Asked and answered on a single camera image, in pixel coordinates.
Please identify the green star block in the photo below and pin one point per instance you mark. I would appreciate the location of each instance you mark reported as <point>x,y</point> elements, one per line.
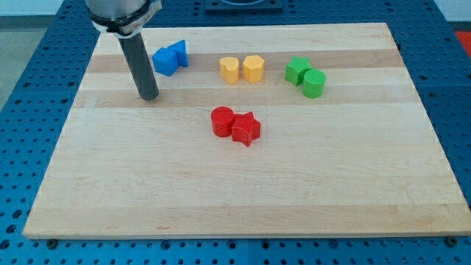
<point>296,68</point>

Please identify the red cylinder block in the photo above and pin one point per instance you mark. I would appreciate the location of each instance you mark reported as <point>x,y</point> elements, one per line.
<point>222,119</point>

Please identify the green cylinder block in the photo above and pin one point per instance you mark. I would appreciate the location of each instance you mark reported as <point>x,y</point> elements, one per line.
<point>313,83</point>

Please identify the yellow heart block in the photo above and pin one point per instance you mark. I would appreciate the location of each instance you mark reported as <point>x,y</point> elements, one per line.
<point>229,69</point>

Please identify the red star block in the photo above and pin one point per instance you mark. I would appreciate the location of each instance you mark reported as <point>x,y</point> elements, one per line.
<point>246,128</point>

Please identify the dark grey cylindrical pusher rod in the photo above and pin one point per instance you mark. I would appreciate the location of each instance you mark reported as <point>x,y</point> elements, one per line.
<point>140,67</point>

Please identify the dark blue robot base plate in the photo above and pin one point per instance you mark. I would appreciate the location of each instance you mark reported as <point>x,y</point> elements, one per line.
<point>217,6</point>

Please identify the blue triangle block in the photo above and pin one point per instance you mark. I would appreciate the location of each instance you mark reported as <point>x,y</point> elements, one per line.
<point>180,50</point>

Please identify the blue cube block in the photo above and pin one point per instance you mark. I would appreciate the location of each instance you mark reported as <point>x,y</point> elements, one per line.
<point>165,61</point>

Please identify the light wooden board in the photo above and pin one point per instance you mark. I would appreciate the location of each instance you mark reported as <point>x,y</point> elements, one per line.
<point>361,160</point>

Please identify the yellow hexagon block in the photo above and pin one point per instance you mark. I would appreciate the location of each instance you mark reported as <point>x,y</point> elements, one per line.
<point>253,68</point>

